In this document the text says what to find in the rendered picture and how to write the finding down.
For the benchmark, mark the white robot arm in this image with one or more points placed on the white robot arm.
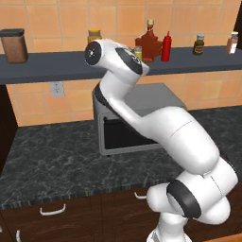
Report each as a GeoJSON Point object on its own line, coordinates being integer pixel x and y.
{"type": "Point", "coordinates": [186, 141]}

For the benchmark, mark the dark grey wall shelf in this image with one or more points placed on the dark grey wall shelf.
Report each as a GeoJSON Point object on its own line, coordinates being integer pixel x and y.
{"type": "Point", "coordinates": [63, 64]}

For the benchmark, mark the yellow jar with gold lid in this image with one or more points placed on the yellow jar with gold lid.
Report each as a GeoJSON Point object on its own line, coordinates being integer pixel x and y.
{"type": "Point", "coordinates": [94, 35]}

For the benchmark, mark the maple leaf syrup bottle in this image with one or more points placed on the maple leaf syrup bottle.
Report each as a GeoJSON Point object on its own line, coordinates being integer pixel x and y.
{"type": "Point", "coordinates": [150, 42]}

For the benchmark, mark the grey microwave oven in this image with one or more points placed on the grey microwave oven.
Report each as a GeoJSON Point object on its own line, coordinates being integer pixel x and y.
{"type": "Point", "coordinates": [148, 99]}

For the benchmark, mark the dark wood tall cabinet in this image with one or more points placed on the dark wood tall cabinet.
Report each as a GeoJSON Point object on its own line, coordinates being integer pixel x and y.
{"type": "Point", "coordinates": [6, 126]}

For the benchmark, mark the small dark brown jar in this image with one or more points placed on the small dark brown jar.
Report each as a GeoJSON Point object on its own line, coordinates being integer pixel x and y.
{"type": "Point", "coordinates": [198, 46]}

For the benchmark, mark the brown canister with black lid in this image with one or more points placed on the brown canister with black lid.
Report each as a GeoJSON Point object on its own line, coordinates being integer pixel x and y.
{"type": "Point", "coordinates": [14, 47]}

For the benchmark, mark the grey wall power outlet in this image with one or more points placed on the grey wall power outlet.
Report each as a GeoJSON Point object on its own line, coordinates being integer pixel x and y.
{"type": "Point", "coordinates": [57, 89]}

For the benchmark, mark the red ketchup bottle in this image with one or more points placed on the red ketchup bottle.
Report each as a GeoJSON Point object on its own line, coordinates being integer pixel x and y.
{"type": "Point", "coordinates": [166, 47]}

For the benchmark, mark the dark wood cabinet door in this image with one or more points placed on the dark wood cabinet door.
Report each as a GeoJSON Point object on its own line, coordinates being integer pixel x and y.
{"type": "Point", "coordinates": [56, 231]}
{"type": "Point", "coordinates": [126, 225]}

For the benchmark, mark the dark wood drawer front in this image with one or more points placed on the dark wood drawer front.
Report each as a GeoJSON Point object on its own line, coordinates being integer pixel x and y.
{"type": "Point", "coordinates": [72, 209]}
{"type": "Point", "coordinates": [126, 198]}

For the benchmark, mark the small green jar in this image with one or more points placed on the small green jar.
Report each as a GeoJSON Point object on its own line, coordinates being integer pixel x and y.
{"type": "Point", "coordinates": [138, 52]}

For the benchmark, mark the brown and white spice shaker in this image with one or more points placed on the brown and white spice shaker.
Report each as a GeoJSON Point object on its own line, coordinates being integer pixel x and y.
{"type": "Point", "coordinates": [232, 43]}

